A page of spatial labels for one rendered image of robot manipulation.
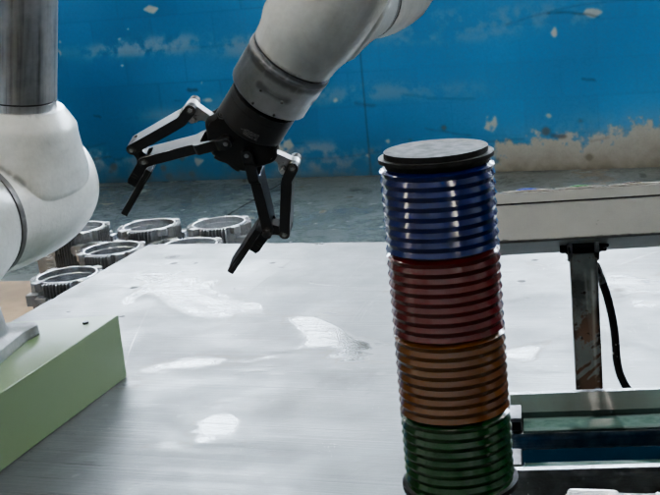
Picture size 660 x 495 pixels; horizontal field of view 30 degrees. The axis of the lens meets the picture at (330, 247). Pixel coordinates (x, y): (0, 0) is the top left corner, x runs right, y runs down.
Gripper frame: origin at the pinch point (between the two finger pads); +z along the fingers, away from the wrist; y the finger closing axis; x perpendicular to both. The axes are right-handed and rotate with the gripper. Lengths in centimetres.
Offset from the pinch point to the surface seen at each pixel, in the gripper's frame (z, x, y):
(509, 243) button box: -27.7, -14.6, 25.6
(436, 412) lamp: -44, -64, 11
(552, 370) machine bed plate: -4.9, 4.3, 46.9
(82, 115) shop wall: 348, 532, -48
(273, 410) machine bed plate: 12.4, -5.9, 19.5
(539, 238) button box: -29.7, -14.5, 27.6
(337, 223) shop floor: 230, 382, 92
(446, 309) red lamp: -49, -62, 8
